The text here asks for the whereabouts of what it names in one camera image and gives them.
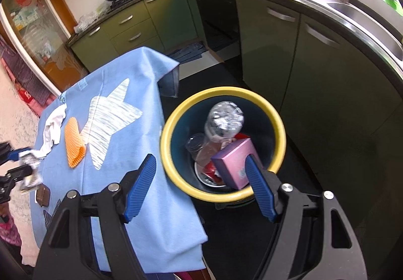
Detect steel sink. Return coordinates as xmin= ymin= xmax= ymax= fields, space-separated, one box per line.
xmin=322 ymin=0 xmax=402 ymax=62

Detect pink box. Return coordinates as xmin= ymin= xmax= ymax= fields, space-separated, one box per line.
xmin=211 ymin=138 xmax=262 ymax=190

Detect blue star-patterned tablecloth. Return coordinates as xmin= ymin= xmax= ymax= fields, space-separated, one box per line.
xmin=30 ymin=47 xmax=208 ymax=274

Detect yellow-rimmed trash bin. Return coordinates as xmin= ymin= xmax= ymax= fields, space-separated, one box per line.
xmin=159 ymin=86 xmax=287 ymax=204

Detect clear plastic bottle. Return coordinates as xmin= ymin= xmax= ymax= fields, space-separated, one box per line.
xmin=195 ymin=101 xmax=245 ymax=167

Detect clear plastic cup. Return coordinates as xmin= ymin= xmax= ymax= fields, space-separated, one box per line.
xmin=185 ymin=133 xmax=207 ymax=160

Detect green kitchen cabinets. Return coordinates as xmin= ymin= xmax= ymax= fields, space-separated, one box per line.
xmin=69 ymin=0 xmax=402 ymax=209

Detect silver wrapper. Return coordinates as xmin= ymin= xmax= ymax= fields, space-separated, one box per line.
xmin=18 ymin=153 xmax=43 ymax=195

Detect brown plastic tray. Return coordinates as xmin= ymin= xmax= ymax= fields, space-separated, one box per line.
xmin=36 ymin=184 xmax=51 ymax=207

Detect glass sliding door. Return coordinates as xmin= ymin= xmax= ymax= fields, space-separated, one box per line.
xmin=1 ymin=0 xmax=87 ymax=96

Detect white paper towel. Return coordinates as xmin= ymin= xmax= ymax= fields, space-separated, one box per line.
xmin=31 ymin=104 xmax=67 ymax=159

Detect hanging checked aprons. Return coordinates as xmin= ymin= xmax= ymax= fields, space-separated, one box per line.
xmin=1 ymin=37 xmax=56 ymax=116

